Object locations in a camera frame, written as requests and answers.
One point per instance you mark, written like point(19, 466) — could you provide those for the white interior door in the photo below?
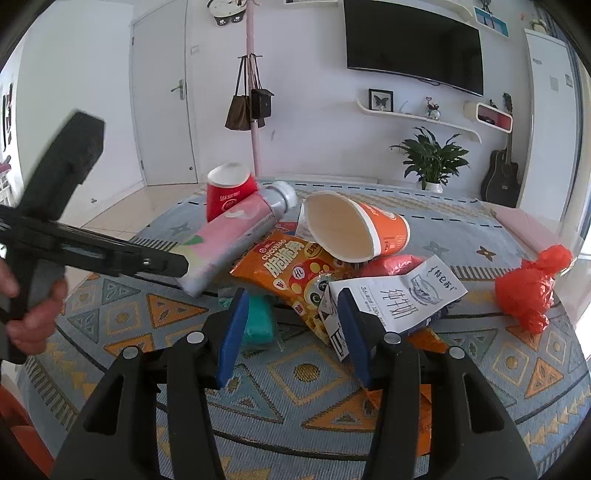
point(159, 96)

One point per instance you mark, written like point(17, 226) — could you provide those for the red paper cup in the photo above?
point(227, 185)

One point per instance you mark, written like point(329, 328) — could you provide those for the teal plastic packet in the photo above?
point(259, 327)

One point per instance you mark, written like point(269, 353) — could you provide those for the pink labelled plastic bottle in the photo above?
point(220, 242)

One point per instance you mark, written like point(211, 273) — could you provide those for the orange snack bag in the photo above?
point(296, 271)

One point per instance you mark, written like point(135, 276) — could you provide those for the red plastic bag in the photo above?
point(526, 293)

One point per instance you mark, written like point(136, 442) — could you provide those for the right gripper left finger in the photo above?
point(114, 436)

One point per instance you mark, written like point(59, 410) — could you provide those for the white milk carton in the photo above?
point(403, 302)

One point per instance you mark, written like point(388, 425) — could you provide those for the green potted plant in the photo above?
point(432, 162)

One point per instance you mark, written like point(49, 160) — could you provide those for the pink plastic packet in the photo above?
point(393, 265)

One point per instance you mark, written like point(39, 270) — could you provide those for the small flower vase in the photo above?
point(433, 109)

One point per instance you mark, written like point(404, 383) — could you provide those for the black acoustic guitar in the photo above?
point(500, 185)

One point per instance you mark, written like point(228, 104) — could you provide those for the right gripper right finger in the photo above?
point(472, 435)

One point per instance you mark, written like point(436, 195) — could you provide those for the black hanging handbag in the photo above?
point(260, 98)

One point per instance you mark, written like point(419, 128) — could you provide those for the framed butterfly picture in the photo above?
point(381, 100)

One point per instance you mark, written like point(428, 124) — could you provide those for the upper white wall shelf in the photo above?
point(468, 15)

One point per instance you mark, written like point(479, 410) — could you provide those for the person's left hand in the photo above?
point(29, 332)

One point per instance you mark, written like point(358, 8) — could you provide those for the brown hanging handbag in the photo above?
point(238, 118)

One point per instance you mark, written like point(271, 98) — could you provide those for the orange paper cup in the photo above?
point(353, 231)

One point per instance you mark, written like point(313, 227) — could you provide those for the black wall television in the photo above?
point(404, 40)

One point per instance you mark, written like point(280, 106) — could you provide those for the white curved wall shelf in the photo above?
point(470, 133)

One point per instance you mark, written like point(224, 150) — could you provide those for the red white wall box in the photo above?
point(488, 115)

